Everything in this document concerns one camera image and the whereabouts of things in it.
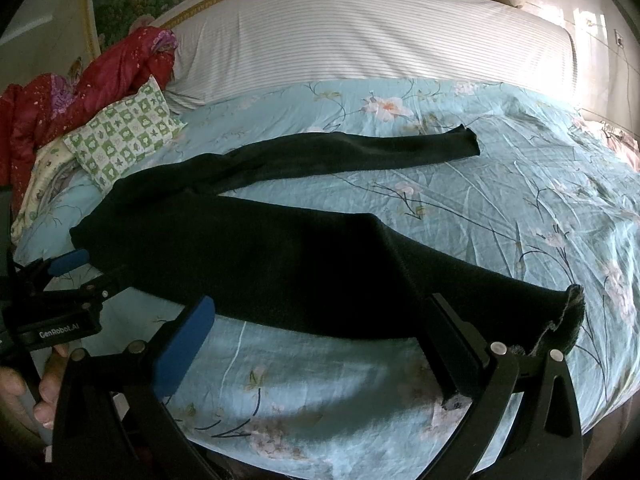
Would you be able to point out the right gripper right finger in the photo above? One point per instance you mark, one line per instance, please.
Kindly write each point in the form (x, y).
(544, 441)

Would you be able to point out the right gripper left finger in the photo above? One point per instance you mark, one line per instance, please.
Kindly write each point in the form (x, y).
(111, 421)

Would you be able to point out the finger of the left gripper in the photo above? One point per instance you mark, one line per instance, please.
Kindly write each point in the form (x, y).
(156, 283)
(68, 262)

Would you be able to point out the black pants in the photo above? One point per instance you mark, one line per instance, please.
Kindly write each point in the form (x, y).
(329, 274)

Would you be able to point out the person left hand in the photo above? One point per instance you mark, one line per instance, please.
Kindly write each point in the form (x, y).
(13, 387)

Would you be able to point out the cream patterned folded blanket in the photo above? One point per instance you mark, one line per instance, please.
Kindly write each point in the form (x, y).
(55, 165)

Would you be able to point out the green white checkered pillow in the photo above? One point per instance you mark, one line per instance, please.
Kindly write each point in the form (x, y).
(123, 134)

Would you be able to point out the red quilted jacket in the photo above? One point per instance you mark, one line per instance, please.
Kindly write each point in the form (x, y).
(50, 106)

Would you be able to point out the white striped bedsheet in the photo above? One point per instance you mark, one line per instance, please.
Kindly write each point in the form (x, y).
(239, 46)

